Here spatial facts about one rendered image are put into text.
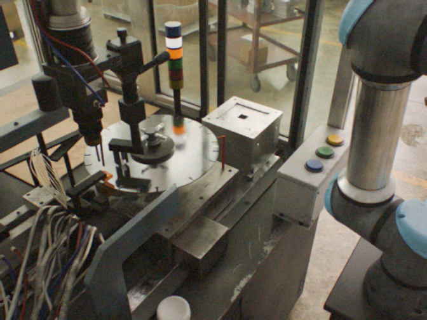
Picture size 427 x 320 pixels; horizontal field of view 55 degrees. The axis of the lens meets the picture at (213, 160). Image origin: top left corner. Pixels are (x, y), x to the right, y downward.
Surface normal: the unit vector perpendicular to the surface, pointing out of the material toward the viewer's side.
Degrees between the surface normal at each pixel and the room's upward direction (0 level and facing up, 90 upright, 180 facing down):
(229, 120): 0
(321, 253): 0
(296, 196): 90
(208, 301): 0
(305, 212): 90
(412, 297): 72
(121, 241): 90
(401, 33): 84
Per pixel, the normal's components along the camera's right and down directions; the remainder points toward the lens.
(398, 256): -0.79, 0.37
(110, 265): 0.82, 0.34
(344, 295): 0.00, -0.80
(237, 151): -0.57, 0.49
